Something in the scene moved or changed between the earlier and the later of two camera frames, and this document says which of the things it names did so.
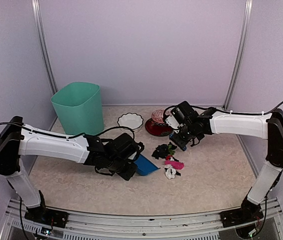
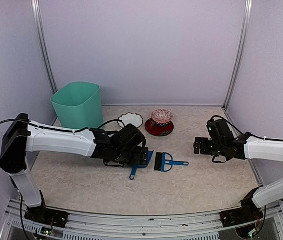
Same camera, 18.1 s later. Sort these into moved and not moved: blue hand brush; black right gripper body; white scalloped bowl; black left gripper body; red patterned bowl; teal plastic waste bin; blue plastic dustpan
Moved: blue plastic dustpan; black left gripper body; blue hand brush; black right gripper body
Not moved: white scalloped bowl; teal plastic waste bin; red patterned bowl
